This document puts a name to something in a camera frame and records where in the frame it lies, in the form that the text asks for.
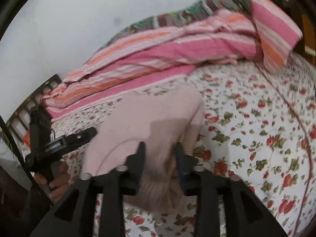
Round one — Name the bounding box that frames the person's left hand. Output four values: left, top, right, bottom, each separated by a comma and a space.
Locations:
34, 162, 71, 202

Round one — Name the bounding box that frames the pink striped blanket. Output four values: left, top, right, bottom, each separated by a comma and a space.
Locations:
41, 0, 304, 120

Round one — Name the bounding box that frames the multicolour patterned cloth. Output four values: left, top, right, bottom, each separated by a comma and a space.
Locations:
109, 0, 255, 45

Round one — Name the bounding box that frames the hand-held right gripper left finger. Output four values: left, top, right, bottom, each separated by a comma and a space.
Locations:
30, 141, 147, 237

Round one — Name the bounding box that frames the light pink garment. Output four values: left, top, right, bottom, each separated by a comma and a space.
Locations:
80, 85, 205, 214

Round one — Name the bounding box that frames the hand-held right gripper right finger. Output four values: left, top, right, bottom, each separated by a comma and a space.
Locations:
173, 142, 288, 237

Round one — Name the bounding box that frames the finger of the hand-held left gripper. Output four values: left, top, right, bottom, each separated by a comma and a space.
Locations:
65, 127, 97, 150

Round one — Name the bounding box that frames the black cable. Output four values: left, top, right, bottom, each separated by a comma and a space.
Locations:
0, 116, 55, 204

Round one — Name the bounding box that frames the dark slatted headboard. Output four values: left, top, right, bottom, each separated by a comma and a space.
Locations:
5, 74, 63, 145

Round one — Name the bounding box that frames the floral bedsheet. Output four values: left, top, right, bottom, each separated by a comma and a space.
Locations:
22, 53, 316, 237

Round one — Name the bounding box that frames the dark wooden bed frame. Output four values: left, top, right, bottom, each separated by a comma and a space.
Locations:
284, 0, 316, 57

